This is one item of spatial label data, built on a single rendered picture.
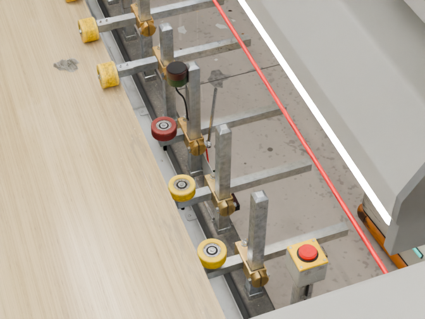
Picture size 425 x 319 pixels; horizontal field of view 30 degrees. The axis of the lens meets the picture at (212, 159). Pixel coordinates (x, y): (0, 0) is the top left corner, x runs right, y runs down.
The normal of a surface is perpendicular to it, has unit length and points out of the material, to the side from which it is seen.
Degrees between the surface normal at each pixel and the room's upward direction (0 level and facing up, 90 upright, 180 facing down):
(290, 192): 0
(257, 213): 90
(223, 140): 90
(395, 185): 61
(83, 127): 0
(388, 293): 0
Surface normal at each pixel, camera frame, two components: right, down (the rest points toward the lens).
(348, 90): -0.82, -0.11
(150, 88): 0.00, -0.68
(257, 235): 0.35, 0.69
